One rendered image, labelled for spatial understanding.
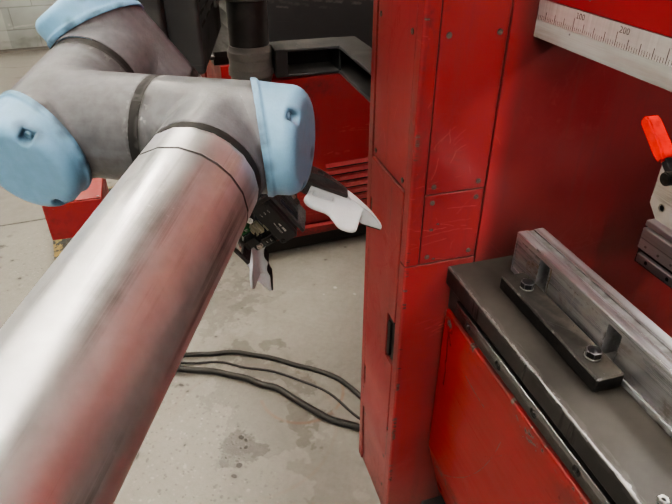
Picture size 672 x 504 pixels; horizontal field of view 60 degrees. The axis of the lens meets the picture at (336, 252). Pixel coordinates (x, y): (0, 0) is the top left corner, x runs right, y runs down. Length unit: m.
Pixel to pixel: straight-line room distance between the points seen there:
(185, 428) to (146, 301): 1.87
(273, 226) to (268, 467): 1.49
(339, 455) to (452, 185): 1.11
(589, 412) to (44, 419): 0.88
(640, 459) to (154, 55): 0.83
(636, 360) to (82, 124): 0.87
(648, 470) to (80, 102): 0.85
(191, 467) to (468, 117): 1.40
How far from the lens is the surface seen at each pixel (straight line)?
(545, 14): 1.11
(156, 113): 0.40
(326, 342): 2.37
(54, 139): 0.42
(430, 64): 1.06
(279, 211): 0.55
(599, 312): 1.08
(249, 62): 1.53
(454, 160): 1.15
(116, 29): 0.50
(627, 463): 0.98
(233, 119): 0.37
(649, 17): 0.93
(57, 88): 0.44
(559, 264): 1.16
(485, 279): 1.25
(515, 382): 1.12
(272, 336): 2.41
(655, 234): 1.34
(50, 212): 1.85
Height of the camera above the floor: 1.58
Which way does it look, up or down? 33 degrees down
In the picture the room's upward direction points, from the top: straight up
